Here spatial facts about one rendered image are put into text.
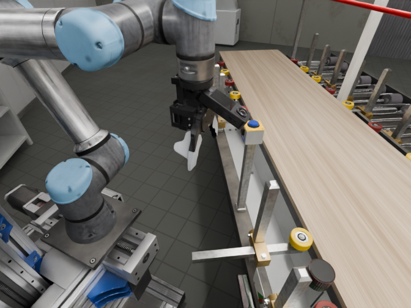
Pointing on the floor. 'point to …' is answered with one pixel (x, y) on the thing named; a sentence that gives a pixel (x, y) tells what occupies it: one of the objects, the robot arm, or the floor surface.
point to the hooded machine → (227, 22)
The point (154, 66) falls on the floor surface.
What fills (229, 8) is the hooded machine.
